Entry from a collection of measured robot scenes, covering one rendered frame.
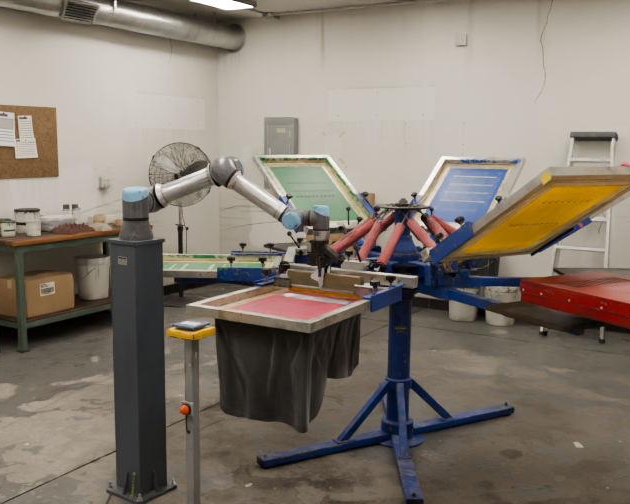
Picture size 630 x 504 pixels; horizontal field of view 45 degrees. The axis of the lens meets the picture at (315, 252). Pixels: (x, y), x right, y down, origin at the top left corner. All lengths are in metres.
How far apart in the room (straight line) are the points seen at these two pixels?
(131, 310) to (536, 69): 4.84
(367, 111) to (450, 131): 0.92
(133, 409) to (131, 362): 0.22
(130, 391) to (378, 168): 4.79
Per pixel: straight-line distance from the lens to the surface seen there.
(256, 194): 3.26
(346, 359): 3.21
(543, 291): 3.05
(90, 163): 7.45
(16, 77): 6.96
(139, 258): 3.43
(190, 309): 3.07
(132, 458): 3.70
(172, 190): 3.52
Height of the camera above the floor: 1.63
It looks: 8 degrees down
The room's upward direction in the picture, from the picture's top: 1 degrees clockwise
